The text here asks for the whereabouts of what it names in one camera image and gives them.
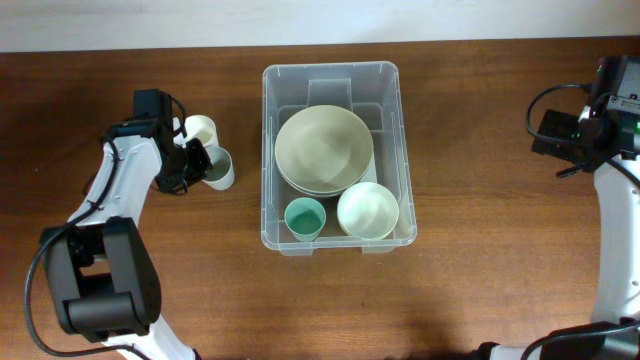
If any cream white cup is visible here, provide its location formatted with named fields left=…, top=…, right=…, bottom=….
left=185, top=115, right=219, bottom=147

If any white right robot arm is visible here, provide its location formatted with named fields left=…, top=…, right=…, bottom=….
left=471, top=55, right=639, bottom=360

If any mint green cup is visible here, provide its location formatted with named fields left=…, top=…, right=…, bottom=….
left=284, top=197, right=327, bottom=242

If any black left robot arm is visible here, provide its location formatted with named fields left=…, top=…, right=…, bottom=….
left=27, top=89, right=212, bottom=359

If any large cream bowl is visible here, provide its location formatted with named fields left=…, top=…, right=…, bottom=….
left=274, top=105, right=374, bottom=196

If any grey cup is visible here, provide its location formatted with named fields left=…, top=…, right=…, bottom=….
left=203, top=146, right=235, bottom=191

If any white label in bin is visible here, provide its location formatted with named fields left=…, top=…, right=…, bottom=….
left=359, top=155, right=378, bottom=183

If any white small bowl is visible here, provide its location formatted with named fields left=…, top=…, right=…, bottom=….
left=337, top=182, right=400, bottom=240

